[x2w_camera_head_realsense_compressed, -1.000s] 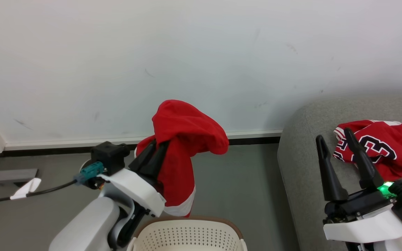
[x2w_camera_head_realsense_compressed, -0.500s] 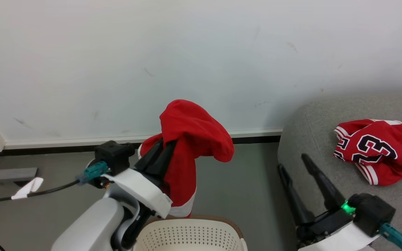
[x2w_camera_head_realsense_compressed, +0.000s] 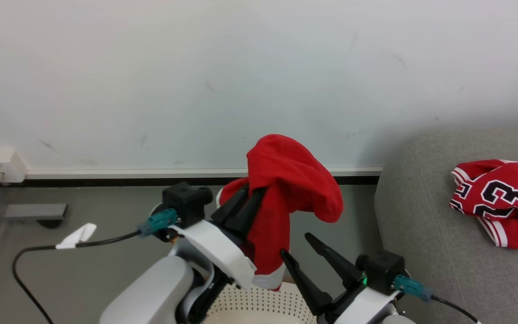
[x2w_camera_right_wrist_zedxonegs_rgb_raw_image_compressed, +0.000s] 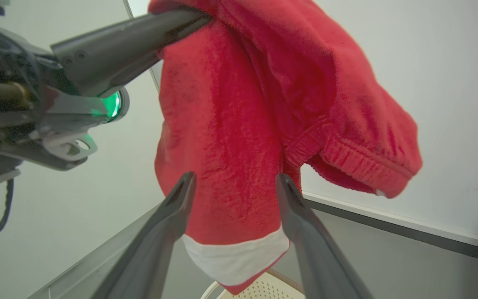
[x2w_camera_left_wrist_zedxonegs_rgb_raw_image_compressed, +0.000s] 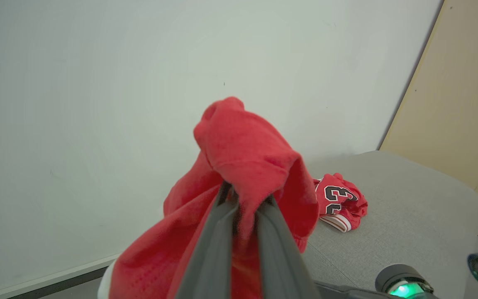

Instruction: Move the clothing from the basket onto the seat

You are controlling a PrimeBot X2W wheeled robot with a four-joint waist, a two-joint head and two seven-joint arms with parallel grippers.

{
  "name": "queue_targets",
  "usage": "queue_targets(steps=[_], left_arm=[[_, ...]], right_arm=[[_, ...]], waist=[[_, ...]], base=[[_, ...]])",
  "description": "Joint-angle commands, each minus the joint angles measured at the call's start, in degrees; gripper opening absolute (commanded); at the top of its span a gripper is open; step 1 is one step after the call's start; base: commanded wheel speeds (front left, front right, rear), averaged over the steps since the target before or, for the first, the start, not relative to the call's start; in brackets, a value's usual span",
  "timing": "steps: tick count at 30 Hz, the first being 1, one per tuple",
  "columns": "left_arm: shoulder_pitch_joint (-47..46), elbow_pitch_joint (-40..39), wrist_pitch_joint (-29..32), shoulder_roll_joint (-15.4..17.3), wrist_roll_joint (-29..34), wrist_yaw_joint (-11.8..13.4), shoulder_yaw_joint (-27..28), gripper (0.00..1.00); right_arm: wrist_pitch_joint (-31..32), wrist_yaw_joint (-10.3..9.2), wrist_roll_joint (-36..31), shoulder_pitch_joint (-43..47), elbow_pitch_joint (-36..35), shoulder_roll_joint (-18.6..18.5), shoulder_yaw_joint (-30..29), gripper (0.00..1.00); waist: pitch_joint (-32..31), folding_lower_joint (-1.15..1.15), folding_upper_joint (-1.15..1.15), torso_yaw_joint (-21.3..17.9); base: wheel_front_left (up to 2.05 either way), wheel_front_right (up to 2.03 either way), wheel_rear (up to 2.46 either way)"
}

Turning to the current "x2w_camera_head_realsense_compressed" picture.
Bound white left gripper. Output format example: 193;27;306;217
168;185;267;289

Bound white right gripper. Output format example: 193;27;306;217
280;232;400;324

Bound plain red shorts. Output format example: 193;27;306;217
218;134;344;291

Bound red jersey with number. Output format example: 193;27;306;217
450;159;518;249

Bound grey fabric sofa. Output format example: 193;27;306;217
375;128;518;324

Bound cream perforated laundry basket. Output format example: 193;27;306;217
203;283;319;324

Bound grey metal table leg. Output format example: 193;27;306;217
0;161;68;222

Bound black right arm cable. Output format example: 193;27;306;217
393;275;482;324

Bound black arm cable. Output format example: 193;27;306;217
12;208;179;324
393;275;482;324

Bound white wall baseboard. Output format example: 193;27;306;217
24;167;383;181

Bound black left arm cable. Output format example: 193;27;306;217
12;208;179;324

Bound white cable tag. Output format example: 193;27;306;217
55;223;97;250

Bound white wall socket box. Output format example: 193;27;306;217
0;148;27;185

